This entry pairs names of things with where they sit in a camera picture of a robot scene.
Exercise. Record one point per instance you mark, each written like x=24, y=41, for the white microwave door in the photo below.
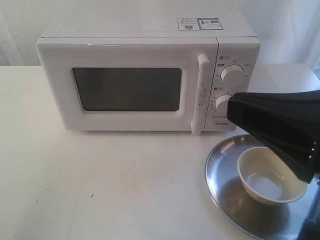
x=130, y=84

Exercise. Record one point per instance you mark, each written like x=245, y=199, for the cream ceramic bowl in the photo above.
x=267, y=179

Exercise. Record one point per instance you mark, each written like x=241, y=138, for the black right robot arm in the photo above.
x=288, y=126

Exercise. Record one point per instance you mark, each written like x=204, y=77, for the white microwave oven body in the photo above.
x=155, y=19

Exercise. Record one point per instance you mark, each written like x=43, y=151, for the lower white timer knob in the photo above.
x=221, y=104

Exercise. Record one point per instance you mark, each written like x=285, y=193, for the upper white control knob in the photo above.
x=232, y=76

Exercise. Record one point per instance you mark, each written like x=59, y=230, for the round stainless steel tray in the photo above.
x=261, y=221

